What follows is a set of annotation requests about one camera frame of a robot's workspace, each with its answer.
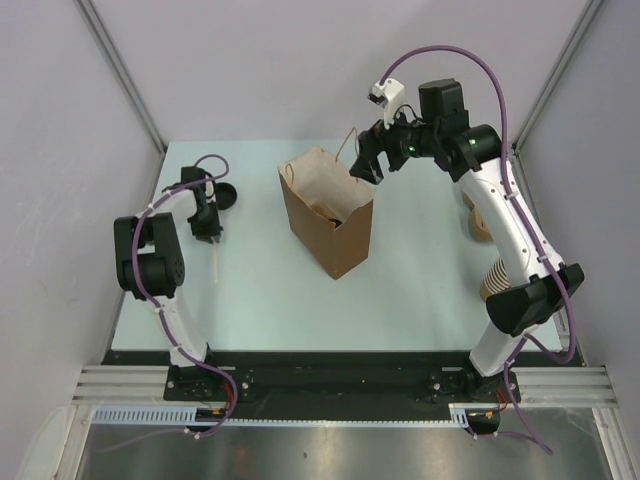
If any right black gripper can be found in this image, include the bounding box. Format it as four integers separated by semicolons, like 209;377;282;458
349;99;440;185

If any black plastic cup lid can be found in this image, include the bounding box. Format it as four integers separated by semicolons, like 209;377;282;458
214;182;238;211

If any brown paper takeout bag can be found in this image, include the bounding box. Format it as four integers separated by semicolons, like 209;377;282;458
278;145;374;280

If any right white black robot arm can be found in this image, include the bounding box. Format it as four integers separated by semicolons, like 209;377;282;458
349;79;584;401

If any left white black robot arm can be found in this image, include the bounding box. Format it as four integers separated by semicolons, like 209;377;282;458
113;166;223;400

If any white paper straw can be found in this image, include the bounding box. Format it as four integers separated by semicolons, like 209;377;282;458
211;242;219;284

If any brown pulp cup carrier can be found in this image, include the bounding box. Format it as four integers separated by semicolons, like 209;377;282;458
462;193;493;243

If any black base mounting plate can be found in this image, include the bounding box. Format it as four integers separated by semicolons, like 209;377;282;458
101;351;554;429

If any stack of paper cups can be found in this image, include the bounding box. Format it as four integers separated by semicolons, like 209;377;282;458
479;258;511;302

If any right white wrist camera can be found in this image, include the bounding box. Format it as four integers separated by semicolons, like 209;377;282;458
368;78;405;130

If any aluminium frame rail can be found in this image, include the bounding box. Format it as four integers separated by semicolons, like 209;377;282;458
72;366;617;408

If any white slotted cable duct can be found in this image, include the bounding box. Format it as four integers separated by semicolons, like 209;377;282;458
93;405;197;425

